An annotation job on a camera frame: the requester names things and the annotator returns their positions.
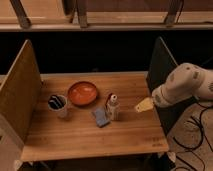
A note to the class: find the white bottle with red cap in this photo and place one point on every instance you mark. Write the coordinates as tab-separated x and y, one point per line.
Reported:
112	107

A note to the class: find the cream flat gripper tip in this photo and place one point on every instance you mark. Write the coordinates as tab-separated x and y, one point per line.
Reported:
145	105

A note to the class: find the white cup with black items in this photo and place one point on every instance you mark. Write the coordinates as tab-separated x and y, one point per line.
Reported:
59	105

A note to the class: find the orange ceramic bowl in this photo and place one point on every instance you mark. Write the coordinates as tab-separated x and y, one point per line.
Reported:
82	93

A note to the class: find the left wooden side panel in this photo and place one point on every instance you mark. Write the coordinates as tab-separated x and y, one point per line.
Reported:
19	92

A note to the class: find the blue sponge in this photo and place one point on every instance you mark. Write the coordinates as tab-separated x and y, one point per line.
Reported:
100	117

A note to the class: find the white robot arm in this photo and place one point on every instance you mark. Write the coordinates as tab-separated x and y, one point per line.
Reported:
185	81

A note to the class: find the wooden shelf frame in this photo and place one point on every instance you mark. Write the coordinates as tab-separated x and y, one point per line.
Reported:
105	15

